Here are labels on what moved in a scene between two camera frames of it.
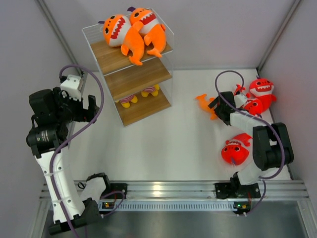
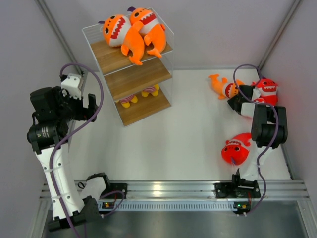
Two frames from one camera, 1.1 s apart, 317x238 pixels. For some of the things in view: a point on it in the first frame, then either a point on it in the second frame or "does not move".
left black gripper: [84, 115] does not move
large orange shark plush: [118, 31] does not move
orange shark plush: [155, 32] does not move
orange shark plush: [204, 104] to [223, 89]
